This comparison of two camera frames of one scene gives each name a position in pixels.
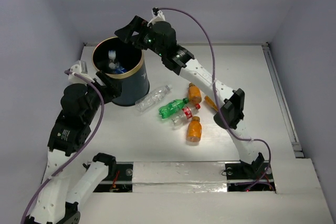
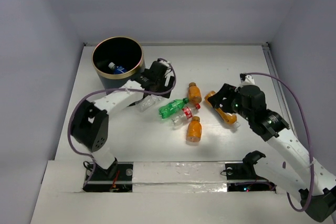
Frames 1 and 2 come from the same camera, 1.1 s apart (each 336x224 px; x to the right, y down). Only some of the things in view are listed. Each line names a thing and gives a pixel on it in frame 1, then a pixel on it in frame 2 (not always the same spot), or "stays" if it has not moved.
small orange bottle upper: x=195 y=94 stays
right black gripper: x=126 y=31 to x=228 y=91
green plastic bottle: x=172 y=107 stays
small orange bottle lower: x=194 y=131 stays
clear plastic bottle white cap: x=151 y=98 stays
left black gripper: x=105 y=84 to x=165 y=87
